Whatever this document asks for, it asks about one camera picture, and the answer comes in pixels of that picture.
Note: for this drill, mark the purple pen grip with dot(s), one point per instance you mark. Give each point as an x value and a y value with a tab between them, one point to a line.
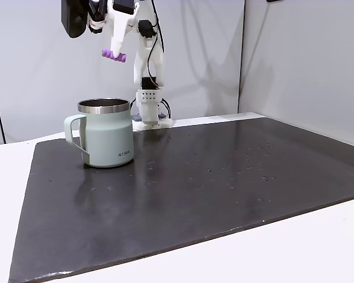
121	57

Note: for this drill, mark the pale green steel-rimmed mug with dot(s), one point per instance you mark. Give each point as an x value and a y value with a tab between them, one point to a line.
109	138

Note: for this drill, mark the black wall-mounted device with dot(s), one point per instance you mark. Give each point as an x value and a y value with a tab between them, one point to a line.
275	1

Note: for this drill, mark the black oval camera box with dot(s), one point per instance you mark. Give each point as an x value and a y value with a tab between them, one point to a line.
73	17

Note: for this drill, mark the black table mat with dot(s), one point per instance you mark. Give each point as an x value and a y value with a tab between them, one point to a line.
194	191

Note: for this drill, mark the black white camera mount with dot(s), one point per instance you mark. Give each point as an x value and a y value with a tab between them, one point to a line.
96	17

